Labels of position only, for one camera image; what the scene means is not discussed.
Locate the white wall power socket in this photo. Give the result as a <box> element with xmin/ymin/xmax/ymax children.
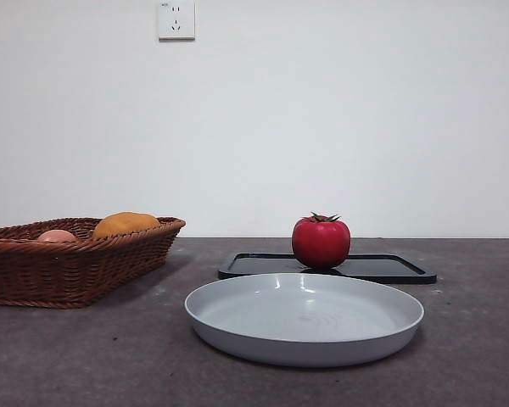
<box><xmin>158</xmin><ymin>0</ymin><xmax>197</xmax><ymax>42</ymax></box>

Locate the orange-yellow bread roll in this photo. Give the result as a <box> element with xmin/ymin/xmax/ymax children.
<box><xmin>91</xmin><ymin>211</ymin><xmax>161</xmax><ymax>239</ymax></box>

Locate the red tomato with green stem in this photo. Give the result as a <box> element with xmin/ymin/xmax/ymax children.
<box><xmin>291</xmin><ymin>210</ymin><xmax>351</xmax><ymax>269</ymax></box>

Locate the pale grey round plate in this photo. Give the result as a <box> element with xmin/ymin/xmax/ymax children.
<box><xmin>183</xmin><ymin>272</ymin><xmax>426</xmax><ymax>368</ymax></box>

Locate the brown wicker basket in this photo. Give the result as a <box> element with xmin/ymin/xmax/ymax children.
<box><xmin>0</xmin><ymin>215</ymin><xmax>187</xmax><ymax>309</ymax></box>

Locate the black rectangular tray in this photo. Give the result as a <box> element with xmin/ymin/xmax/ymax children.
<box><xmin>217</xmin><ymin>251</ymin><xmax>438</xmax><ymax>285</ymax></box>

